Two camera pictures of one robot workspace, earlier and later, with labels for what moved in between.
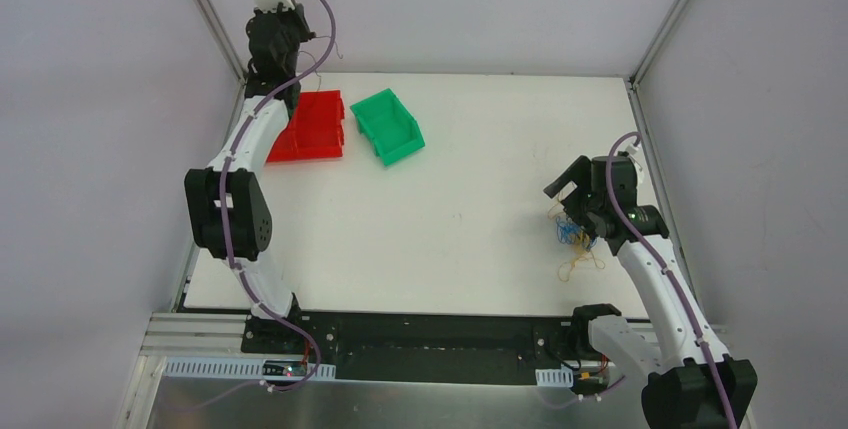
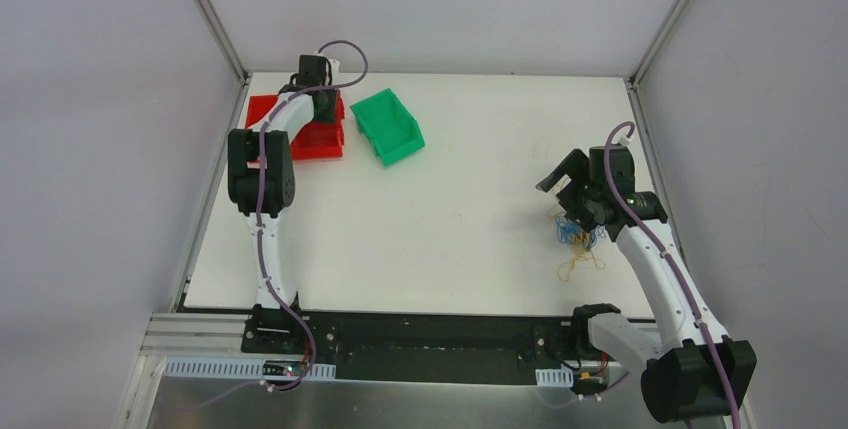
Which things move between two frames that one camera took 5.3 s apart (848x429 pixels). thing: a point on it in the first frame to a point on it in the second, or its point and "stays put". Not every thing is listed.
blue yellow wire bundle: (568, 232) stays put
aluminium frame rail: (194, 334) stays put
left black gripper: (273, 18) to (328, 106)
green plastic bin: (384, 119) stays put
